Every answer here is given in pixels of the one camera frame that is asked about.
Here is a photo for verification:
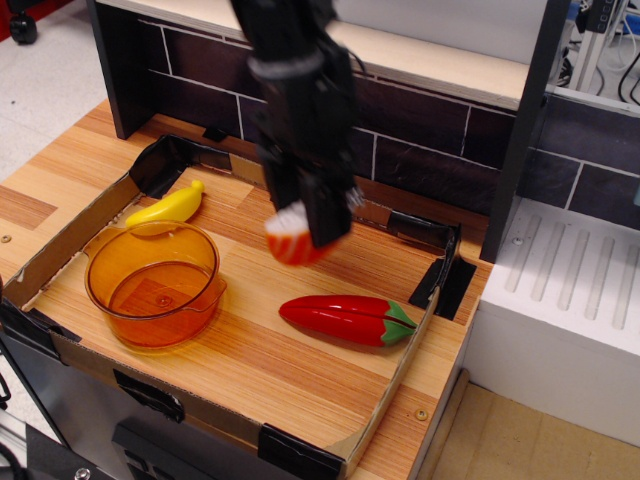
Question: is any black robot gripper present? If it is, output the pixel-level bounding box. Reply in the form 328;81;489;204
247;47;359;249

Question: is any orange transparent plastic pot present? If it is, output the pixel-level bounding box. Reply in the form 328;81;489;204
84;221;226;349

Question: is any yellow toy banana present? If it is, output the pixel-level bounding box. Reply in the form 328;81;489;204
125;180;205;228

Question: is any aluminium frame with cables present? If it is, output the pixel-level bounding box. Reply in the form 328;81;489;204
545;1;639;114

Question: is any white toy sink drainboard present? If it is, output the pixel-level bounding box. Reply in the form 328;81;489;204
464;200;639;445

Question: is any dark tile backsplash shelf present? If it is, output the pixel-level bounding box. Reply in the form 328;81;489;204
88;1;547;262

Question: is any cardboard fence with black tape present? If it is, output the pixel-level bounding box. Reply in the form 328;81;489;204
1;135;490;479

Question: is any red toy chili pepper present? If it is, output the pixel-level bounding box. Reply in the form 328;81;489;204
279;295;418;347

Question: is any black caster wheel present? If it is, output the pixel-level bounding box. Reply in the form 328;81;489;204
6;0;38;45

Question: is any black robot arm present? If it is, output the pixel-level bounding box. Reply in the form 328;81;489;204
232;1;361;248

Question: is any orange white toy sushi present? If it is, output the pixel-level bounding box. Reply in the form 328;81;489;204
264;200;339;266

